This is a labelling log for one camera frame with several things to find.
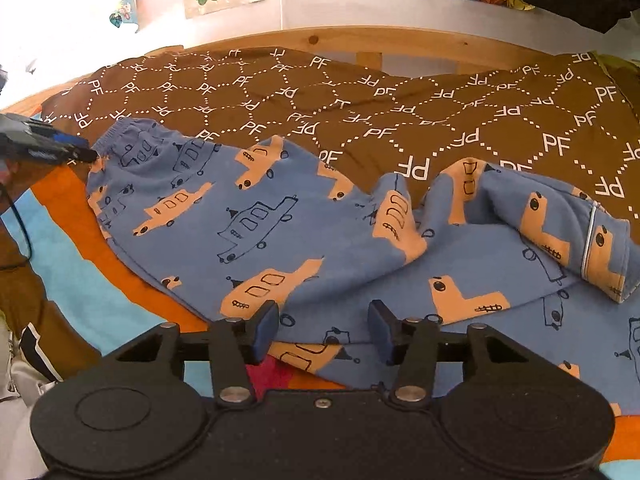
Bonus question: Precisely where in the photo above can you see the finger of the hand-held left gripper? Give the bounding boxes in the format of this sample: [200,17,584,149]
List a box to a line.
[30,142,99,165]

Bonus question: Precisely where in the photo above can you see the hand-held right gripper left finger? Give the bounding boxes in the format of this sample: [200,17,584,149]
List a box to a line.
[100,301,280,408]

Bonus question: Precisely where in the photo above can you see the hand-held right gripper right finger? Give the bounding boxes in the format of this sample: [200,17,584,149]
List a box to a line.
[367,300,561,407]

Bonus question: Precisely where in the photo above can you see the blue car print pants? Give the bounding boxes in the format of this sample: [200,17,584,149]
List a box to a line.
[86,118,640,418]

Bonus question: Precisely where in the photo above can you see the orange blue striped bedsheet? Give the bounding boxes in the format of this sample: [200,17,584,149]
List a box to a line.
[0,160,640,480]

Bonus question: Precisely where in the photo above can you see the brown patterned blanket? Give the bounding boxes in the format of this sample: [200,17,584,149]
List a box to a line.
[40,47,640,221]

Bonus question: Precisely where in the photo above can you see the white cloth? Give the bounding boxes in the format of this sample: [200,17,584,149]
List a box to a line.
[0,310,66,480]

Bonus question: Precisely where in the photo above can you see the black cable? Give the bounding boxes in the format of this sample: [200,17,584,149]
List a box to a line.
[0,180,35,272]

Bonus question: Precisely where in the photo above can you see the wooden bed frame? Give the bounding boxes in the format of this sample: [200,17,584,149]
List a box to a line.
[0,27,601,116]

